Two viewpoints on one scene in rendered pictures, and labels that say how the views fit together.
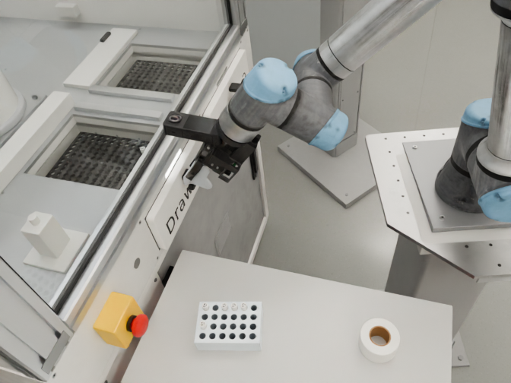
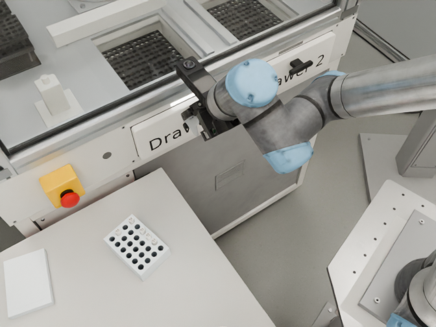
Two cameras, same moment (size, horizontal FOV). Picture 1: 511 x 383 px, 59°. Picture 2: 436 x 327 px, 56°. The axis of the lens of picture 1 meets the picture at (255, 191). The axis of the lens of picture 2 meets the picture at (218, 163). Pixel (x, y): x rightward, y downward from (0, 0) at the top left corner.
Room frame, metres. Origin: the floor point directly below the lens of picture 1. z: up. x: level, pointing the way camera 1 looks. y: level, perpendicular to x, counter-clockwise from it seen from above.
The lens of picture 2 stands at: (0.17, -0.27, 1.63)
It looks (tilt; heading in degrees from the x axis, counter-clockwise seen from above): 55 degrees down; 34
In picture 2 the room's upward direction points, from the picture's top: 1 degrees counter-clockwise
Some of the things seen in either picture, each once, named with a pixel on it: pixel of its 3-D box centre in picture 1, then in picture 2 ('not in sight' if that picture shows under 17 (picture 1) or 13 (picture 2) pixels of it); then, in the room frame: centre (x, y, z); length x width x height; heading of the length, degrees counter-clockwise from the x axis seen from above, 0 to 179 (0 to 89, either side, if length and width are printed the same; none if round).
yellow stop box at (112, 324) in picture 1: (121, 320); (63, 187); (0.38, 0.27, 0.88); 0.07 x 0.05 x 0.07; 157
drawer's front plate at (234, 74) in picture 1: (228, 96); (289, 68); (0.98, 0.03, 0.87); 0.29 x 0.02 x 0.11; 157
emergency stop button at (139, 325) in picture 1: (137, 324); (69, 198); (0.36, 0.24, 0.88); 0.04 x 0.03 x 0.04; 157
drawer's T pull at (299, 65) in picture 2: (236, 87); (298, 65); (0.97, 0.01, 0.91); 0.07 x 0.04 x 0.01; 157
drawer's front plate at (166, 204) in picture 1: (183, 183); (189, 118); (0.69, 0.16, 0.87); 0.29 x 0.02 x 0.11; 157
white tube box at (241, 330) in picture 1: (230, 325); (137, 246); (0.38, 0.09, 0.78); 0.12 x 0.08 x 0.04; 81
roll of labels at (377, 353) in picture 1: (379, 340); not in sight; (0.31, -0.18, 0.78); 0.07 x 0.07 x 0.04
